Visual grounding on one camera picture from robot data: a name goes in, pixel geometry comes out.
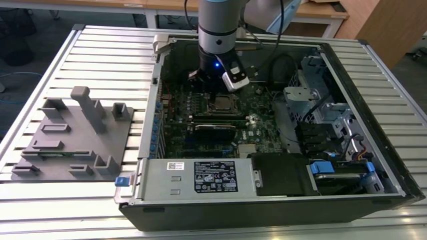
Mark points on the silver CPU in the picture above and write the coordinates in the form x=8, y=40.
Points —
x=224, y=102

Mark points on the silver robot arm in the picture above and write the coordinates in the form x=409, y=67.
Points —
x=216, y=25

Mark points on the CPU socket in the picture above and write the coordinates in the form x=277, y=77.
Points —
x=209, y=111

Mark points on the black graphics card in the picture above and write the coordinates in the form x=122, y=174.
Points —
x=214, y=135

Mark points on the green motherboard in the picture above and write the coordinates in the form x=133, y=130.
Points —
x=262, y=130

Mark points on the silver chipset heatsink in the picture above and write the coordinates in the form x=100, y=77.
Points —
x=246, y=148

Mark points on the wooden desk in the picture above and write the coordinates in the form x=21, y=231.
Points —
x=66, y=4
x=320, y=12

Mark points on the black drive connector block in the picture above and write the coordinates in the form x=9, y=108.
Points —
x=315, y=137

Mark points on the silver power supply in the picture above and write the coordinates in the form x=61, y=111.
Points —
x=156, y=185

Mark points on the grey parts rack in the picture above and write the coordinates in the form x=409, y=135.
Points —
x=82, y=150

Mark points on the blue disk carrier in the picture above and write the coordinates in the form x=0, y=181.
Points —
x=369, y=167
x=321, y=167

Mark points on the blue case latch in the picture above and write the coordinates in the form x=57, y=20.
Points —
x=121, y=181

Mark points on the wooden cabinet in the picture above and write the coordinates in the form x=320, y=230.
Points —
x=383, y=25

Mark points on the green RAM stick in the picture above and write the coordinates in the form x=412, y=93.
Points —
x=56, y=154

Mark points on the black hard disk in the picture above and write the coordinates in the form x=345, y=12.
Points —
x=336, y=183

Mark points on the black PC case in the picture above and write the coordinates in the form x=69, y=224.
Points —
x=233, y=217

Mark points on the black office chair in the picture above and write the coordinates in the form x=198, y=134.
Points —
x=16, y=37

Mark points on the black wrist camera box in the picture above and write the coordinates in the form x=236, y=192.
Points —
x=193, y=76

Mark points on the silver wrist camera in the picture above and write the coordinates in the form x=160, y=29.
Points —
x=236, y=78

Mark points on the silver metal drive bracket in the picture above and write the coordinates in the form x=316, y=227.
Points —
x=297, y=94

